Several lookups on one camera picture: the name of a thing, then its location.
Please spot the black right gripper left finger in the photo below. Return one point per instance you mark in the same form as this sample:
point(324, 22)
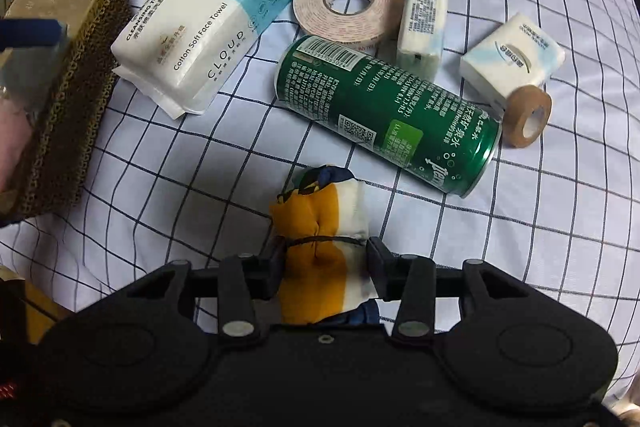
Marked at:
point(244, 278)

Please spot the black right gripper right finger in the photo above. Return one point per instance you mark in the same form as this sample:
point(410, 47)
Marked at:
point(411, 281)

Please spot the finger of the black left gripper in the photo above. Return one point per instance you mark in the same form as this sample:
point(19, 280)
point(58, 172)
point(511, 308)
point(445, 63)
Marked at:
point(17, 33)

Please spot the orange navy patterned cloth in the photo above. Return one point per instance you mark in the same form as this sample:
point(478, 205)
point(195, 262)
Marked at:
point(324, 220)

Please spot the large cloud tissue pack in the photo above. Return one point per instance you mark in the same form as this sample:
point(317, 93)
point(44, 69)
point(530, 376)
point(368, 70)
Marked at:
point(180, 53)

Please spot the wide pink tape roll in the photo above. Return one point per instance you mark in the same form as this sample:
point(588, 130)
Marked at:
point(359, 24)

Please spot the small white tissue pack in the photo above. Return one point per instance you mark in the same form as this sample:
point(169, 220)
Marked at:
point(421, 37)

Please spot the pink soft cloth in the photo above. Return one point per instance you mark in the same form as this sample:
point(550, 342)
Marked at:
point(16, 133)

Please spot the checked white tablecloth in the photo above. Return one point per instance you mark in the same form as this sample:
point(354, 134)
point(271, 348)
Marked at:
point(562, 214)

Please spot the green drink can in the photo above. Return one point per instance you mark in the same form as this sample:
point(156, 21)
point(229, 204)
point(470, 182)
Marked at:
point(421, 128)

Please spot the small brown tape roll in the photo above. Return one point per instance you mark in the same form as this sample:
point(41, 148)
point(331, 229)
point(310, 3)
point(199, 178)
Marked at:
point(528, 110)

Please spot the woven basket with handle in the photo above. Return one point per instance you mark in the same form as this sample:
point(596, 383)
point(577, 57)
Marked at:
point(63, 90)

